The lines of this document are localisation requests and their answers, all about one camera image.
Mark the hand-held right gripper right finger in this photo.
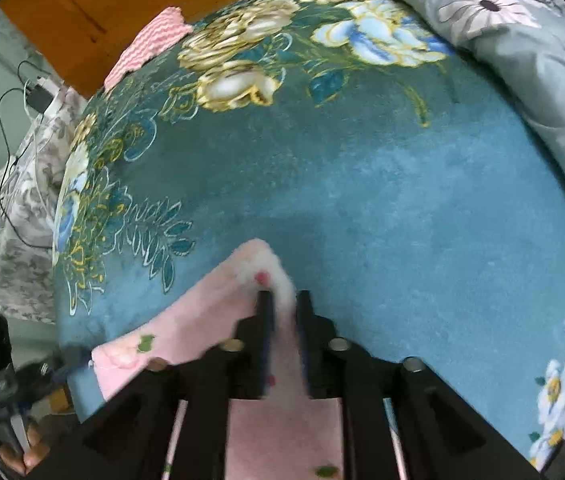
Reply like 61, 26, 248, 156
297, 290, 553, 480

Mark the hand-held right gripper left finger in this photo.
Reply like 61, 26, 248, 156
27, 290, 276, 480

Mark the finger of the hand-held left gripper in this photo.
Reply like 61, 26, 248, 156
60, 345, 96, 377

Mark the pink fleece garment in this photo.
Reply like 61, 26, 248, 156
91, 238, 408, 480

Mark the person's left hand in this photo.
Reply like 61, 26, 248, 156
0, 417, 53, 477

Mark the grey floral cloth cover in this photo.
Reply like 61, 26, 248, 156
0, 85, 88, 323

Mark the black charger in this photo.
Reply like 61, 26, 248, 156
25, 75, 58, 113

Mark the pink knitted cloth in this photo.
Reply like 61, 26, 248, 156
104, 7, 193, 92

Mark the blue-grey daisy print duvet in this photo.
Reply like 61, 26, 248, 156
380, 0, 565, 241

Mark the wooden headboard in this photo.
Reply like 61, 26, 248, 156
0, 0, 463, 101

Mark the black cable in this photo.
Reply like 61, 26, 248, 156
0, 60, 63, 291

